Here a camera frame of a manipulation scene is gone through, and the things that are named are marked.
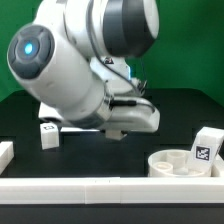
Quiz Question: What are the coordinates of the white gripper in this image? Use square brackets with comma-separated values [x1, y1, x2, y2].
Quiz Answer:
[100, 97, 160, 133]

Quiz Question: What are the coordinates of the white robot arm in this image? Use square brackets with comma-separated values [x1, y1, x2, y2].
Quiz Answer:
[7, 0, 160, 132]

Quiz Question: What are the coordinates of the white tag sheet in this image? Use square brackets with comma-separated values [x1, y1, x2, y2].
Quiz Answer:
[61, 127, 99, 132]

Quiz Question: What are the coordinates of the white U-shaped obstacle wall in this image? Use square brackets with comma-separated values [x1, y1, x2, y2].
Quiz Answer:
[0, 141, 224, 204]

